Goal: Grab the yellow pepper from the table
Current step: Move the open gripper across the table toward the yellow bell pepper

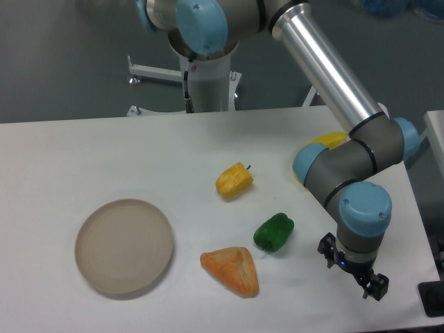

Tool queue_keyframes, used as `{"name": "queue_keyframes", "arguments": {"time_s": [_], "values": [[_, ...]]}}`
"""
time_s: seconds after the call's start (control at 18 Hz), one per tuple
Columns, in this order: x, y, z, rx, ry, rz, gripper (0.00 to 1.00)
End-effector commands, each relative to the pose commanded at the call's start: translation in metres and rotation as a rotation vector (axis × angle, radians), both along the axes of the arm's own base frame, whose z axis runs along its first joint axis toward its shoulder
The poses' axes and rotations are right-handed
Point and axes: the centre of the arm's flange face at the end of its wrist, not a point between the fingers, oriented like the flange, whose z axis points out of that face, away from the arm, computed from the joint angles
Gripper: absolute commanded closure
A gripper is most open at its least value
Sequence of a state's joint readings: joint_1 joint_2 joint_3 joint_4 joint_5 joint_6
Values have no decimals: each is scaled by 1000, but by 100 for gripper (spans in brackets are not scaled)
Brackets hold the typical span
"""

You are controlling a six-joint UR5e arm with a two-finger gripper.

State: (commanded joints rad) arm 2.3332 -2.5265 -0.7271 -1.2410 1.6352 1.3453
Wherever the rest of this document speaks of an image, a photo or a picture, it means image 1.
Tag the yellow bell pepper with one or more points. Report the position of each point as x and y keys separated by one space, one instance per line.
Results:
x=233 y=181

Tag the black device at table edge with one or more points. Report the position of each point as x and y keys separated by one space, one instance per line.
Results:
x=431 y=295

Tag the yellow banana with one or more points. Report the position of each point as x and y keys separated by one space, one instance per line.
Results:
x=329 y=139

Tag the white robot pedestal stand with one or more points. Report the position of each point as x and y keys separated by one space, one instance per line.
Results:
x=208 y=82

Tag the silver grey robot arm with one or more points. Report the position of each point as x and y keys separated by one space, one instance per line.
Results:
x=338 y=178

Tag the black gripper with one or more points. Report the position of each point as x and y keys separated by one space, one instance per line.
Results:
x=360 y=266

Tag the blue mesh bag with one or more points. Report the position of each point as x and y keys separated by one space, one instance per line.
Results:
x=426 y=9

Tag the white side table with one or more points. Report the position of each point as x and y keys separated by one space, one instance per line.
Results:
x=434 y=125

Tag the orange triangular bread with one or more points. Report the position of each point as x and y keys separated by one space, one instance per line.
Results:
x=235 y=268

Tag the beige round plate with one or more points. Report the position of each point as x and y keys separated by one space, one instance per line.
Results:
x=124 y=248

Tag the green bell pepper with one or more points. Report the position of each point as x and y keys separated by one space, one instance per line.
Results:
x=274 y=233

